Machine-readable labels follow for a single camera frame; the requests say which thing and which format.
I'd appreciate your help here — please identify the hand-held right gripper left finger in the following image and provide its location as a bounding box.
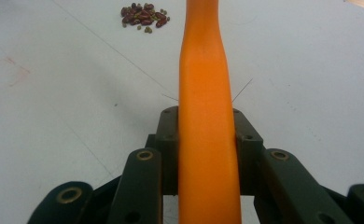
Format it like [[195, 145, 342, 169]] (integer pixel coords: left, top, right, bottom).
[[145, 105, 180, 197]]

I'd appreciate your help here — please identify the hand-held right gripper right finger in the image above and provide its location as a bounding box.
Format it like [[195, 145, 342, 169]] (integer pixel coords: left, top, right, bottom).
[[231, 107, 265, 197]]

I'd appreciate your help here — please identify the orange brush with grey bristles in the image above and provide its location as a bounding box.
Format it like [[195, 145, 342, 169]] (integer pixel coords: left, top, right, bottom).
[[177, 0, 244, 224]]

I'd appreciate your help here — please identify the pile of brown beans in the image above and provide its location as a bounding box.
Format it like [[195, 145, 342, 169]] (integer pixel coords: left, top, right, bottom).
[[119, 2, 171, 35]]

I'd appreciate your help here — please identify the white table cover sheet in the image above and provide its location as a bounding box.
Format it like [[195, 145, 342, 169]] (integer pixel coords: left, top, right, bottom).
[[0, 0, 364, 224]]

